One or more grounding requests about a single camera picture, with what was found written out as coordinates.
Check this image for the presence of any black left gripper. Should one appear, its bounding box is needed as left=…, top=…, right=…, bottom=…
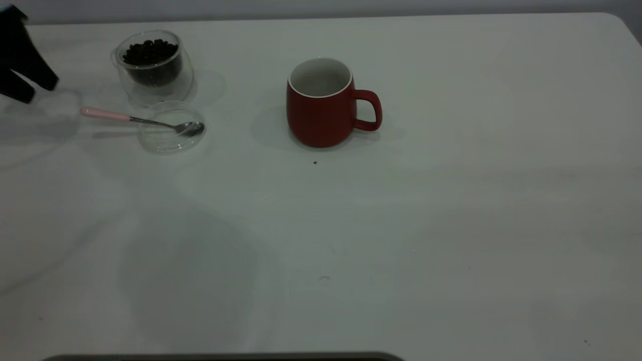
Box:
left=0, top=5, right=59, bottom=104

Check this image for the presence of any pink-handled metal spoon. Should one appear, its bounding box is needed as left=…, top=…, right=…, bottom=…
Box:
left=80, top=106, right=205, bottom=137

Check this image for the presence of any red ceramic mug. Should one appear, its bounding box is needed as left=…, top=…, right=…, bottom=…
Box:
left=286, top=57, right=383, bottom=148

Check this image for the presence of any dark coffee beans pile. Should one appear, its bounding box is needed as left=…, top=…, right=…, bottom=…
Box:
left=123, top=39, right=182, bottom=87

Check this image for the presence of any clear glass lid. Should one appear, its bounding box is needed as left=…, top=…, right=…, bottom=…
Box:
left=137, top=101, right=207, bottom=154

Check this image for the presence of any clear glass jar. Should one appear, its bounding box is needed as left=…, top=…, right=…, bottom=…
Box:
left=110, top=30, right=195, bottom=107

